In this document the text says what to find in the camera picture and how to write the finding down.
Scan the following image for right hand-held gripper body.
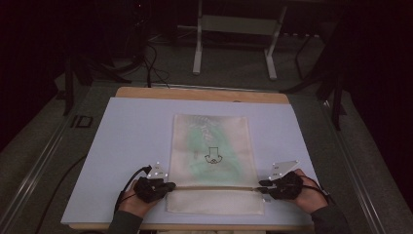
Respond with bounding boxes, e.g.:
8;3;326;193
268;160;305;201

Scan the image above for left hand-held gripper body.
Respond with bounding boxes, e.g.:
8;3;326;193
133;161;169;205

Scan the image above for cream mesh zipper bag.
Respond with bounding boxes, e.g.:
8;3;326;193
165;113;266;216

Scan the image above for person's left hand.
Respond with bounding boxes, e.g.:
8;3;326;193
120;179;164;218

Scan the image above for person's right hand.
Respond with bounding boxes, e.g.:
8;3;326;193
290;169;329;215

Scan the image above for green garment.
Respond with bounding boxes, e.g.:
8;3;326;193
184;125;244;183

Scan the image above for light blue table sheet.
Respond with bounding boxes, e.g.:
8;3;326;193
60;97;321;227

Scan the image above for wooden table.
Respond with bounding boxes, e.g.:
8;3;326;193
67;86;317;232

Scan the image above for black tripod stand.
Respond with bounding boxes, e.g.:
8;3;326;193
281;62;348;132
62;53;132;117

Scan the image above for white metal stand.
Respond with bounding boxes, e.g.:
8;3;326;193
192;0;289;81

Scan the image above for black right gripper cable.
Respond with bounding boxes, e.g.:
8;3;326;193
299;175;336;207

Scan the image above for aluminium floor rail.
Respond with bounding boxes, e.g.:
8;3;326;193
0;108;76;232
320;99;388;234

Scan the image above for black floor cable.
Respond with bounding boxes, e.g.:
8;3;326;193
33;153;90;234

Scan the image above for black rectangular frame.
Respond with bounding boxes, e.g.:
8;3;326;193
70;114;94;129

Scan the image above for black cable bundle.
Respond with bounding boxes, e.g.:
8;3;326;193
141;40;170;89

